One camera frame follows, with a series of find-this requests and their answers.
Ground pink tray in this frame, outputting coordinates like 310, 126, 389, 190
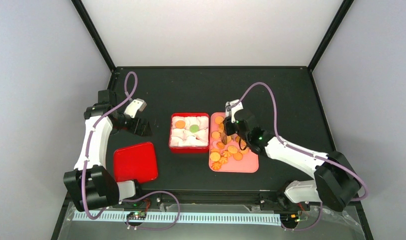
208, 112, 259, 174

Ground orange round sandwich cookie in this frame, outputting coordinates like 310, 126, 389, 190
174, 120, 186, 129

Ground green sandwich cookie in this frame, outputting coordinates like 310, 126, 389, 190
189, 124, 200, 134

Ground red cookie tin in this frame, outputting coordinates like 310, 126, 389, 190
168, 112, 210, 154

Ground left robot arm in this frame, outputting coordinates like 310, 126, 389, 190
63, 90, 152, 212

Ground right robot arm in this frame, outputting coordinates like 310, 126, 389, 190
223, 110, 362, 212

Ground red tin lid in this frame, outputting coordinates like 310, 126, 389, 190
113, 142, 159, 184

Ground orange swirl cookie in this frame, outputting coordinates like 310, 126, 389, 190
218, 157, 228, 165
211, 161, 223, 171

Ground white paper cookie liners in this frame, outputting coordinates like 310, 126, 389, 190
169, 115, 209, 148

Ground left circuit board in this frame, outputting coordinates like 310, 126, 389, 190
126, 211, 147, 223

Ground circuit board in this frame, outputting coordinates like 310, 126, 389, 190
280, 213, 308, 224
126, 211, 147, 223

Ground right circuit board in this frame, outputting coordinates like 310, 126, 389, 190
280, 213, 308, 224

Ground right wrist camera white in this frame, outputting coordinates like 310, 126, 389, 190
225, 99, 243, 123

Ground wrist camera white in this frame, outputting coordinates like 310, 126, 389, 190
225, 99, 243, 123
123, 98, 147, 118

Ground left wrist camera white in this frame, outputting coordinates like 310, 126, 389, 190
123, 98, 147, 118

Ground white slotted cable duct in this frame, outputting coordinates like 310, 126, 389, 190
72, 210, 282, 227

